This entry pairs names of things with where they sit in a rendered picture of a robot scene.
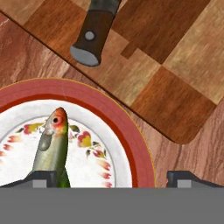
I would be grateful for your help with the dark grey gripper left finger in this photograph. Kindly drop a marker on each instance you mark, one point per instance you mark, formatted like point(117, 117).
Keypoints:
point(43, 178)

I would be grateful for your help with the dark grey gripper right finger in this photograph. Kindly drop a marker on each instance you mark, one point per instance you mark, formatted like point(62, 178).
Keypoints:
point(180, 178)

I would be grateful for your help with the red rimmed floral plate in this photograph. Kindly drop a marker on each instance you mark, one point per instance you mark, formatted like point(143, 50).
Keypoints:
point(122, 140)

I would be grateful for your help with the wooden checkered cutting board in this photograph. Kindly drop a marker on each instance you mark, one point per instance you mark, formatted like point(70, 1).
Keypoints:
point(163, 58)

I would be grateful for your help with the green silver fish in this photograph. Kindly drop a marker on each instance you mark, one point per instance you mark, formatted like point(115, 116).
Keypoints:
point(54, 145)

